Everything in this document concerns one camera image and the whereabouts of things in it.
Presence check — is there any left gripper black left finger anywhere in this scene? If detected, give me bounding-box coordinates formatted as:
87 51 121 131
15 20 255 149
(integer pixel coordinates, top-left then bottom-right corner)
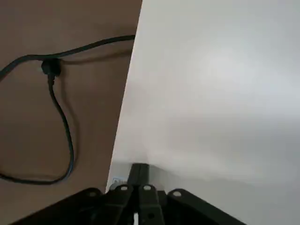
10 164 141 225

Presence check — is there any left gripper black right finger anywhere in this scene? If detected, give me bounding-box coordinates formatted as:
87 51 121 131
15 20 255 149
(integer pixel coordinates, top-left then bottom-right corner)
137 164 247 225

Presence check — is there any black power cable with plug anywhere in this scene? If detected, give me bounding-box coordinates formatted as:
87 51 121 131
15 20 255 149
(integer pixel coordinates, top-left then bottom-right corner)
0 35 136 186

